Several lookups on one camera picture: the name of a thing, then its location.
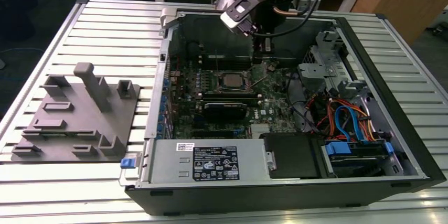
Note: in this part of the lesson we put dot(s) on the silver CPU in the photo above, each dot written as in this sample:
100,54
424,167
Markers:
233,80

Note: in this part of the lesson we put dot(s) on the CPU socket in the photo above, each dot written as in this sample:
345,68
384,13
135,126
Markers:
219,82

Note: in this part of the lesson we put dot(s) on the black expansion slot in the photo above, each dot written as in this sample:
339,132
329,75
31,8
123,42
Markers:
209,134

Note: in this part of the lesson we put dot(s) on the silver metal drive cage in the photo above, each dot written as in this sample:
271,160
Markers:
315,74

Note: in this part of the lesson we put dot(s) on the grey case latch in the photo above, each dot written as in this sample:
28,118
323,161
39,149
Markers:
167,16

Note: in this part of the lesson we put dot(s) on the green motherboard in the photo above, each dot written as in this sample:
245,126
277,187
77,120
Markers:
276,103

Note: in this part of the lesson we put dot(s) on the black graphics card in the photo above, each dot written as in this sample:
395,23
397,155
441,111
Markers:
225,112

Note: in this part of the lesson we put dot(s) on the silver finned heat sink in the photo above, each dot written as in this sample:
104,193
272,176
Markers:
260,128

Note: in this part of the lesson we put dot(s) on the dark wheeled equipment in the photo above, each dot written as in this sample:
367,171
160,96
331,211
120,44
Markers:
439,28

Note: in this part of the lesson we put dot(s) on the black drive shroud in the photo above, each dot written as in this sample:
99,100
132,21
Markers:
293,155

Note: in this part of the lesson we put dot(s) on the hard disk in blue carrier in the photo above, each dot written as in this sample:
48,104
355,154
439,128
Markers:
337,148

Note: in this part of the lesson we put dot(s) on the blue plastic clip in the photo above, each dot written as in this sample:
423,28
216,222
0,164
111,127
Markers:
388,148

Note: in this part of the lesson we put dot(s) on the silver power supply unit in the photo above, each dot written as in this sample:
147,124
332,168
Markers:
168,161

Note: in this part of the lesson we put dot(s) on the blue case latch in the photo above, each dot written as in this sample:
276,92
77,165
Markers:
127,163

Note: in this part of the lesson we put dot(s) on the grey parts rack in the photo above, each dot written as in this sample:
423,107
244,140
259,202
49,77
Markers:
87,134

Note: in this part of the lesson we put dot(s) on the black PC case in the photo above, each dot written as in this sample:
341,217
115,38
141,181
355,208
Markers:
244,200

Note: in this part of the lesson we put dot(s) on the dark chair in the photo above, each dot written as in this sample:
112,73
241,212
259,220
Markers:
17,11

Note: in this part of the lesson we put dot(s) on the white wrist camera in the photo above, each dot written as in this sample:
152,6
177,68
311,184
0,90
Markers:
232,20

